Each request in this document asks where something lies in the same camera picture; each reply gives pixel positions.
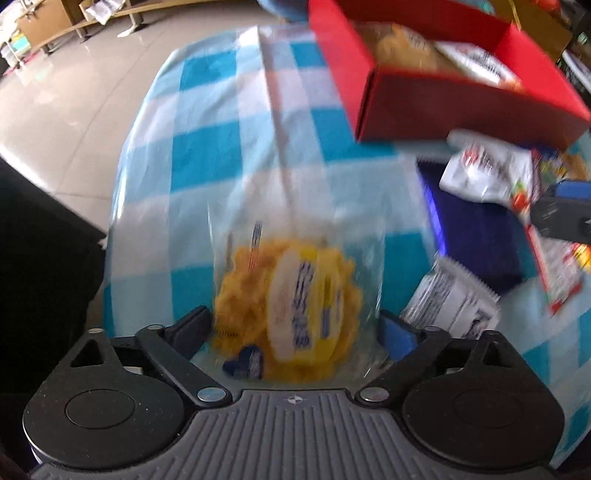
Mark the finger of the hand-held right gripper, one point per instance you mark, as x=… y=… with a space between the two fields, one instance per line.
x=561 y=219
x=575 y=190

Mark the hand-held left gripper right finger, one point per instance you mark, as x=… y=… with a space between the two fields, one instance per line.
x=397 y=334

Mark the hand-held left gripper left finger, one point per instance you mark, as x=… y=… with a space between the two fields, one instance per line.
x=187 y=330

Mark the red white colourful snack packet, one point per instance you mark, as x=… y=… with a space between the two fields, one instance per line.
x=558 y=272

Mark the dark purple snack packet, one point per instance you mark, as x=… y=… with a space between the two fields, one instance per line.
x=475 y=240

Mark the yellow puffed snack bag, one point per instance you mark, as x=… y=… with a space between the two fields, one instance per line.
x=300 y=300
x=406 y=46

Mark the red cardboard box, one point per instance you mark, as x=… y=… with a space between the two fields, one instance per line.
x=443 y=106

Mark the white packet with red label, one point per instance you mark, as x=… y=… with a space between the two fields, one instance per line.
x=450 y=300

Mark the white black snack packet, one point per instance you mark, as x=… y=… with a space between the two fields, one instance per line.
x=485 y=170
x=485 y=64

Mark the black furniture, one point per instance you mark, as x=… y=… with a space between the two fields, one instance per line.
x=41 y=286

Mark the wooden cabinet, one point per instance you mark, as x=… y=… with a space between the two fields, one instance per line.
x=535 y=23

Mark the blue white checkered tablecloth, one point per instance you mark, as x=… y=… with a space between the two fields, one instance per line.
x=221 y=152

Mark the low wooden shelf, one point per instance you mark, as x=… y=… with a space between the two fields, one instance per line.
x=69 y=27

